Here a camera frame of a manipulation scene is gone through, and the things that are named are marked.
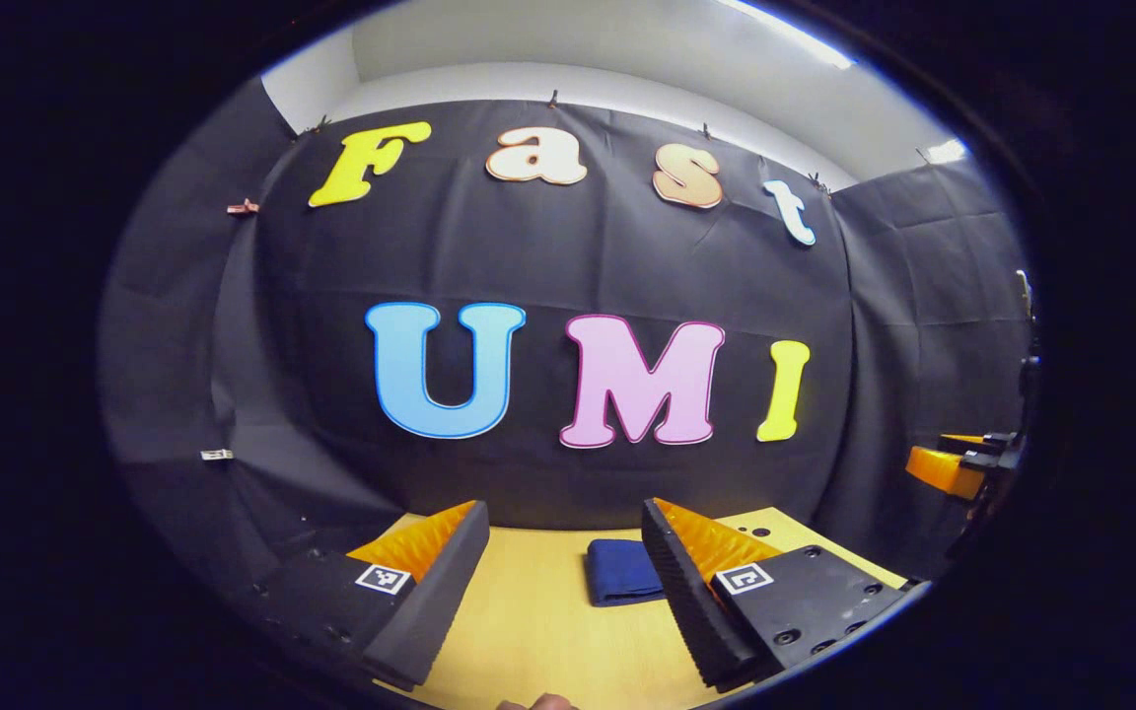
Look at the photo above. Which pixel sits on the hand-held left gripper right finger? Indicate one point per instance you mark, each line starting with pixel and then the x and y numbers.
pixel 686 611

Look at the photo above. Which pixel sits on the blue denim jeans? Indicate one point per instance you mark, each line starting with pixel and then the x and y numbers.
pixel 622 572

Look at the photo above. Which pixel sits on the black backdrop cloth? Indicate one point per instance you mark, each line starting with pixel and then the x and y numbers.
pixel 548 256

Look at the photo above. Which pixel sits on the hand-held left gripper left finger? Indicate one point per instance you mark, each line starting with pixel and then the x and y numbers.
pixel 435 611

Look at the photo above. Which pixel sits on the small white clip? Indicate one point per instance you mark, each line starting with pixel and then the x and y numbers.
pixel 217 455

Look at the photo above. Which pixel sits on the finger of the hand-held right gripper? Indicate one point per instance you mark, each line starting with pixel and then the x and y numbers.
pixel 943 471
pixel 967 443

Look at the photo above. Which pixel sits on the small red clip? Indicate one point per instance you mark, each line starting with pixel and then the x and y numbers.
pixel 243 207

